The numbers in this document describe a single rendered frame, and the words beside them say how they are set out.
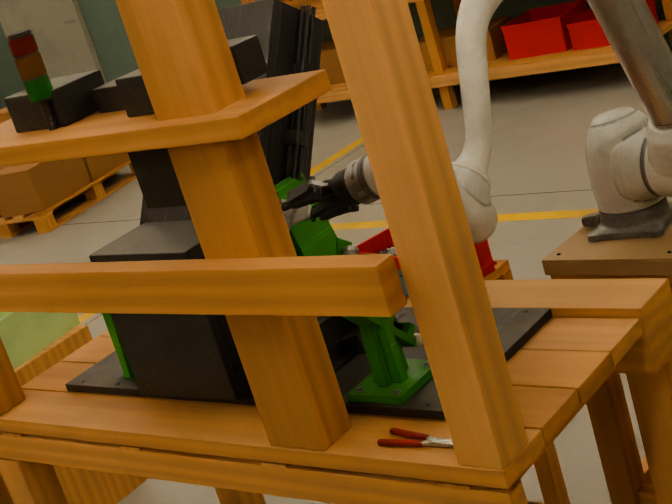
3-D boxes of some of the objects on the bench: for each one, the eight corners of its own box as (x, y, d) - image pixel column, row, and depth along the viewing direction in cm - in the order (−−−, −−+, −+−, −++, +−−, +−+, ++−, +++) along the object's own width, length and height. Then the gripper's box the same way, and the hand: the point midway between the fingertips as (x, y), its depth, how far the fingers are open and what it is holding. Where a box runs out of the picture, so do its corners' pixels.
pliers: (377, 446, 227) (375, 440, 226) (393, 431, 230) (391, 426, 230) (447, 454, 216) (445, 448, 216) (463, 439, 220) (461, 433, 219)
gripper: (389, 181, 250) (311, 214, 266) (330, 150, 240) (253, 187, 257) (386, 215, 246) (308, 246, 263) (326, 185, 237) (249, 219, 254)
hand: (291, 212), depth 258 cm, fingers closed on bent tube, 3 cm apart
